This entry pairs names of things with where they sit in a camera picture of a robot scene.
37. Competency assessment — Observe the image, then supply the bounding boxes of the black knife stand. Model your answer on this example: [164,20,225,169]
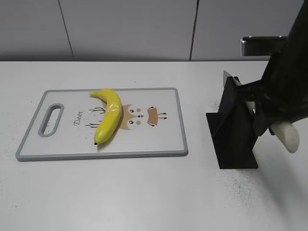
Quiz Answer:
[206,77,258,169]

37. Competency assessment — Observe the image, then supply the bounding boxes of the white-handled kitchen knife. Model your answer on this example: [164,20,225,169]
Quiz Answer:
[223,70,300,153]

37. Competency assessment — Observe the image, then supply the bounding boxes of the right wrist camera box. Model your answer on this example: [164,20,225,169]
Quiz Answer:
[239,36,287,56]

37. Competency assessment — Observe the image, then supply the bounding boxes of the black covered right gripper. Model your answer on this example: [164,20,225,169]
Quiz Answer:
[235,50,308,136]

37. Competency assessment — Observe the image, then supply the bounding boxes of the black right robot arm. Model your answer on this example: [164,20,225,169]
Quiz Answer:
[236,1,308,136]

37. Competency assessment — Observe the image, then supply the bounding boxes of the white grey-rimmed cutting board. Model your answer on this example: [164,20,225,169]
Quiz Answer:
[15,88,188,161]

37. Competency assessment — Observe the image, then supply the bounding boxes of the yellow plastic banana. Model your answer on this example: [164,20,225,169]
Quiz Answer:
[90,89,122,145]

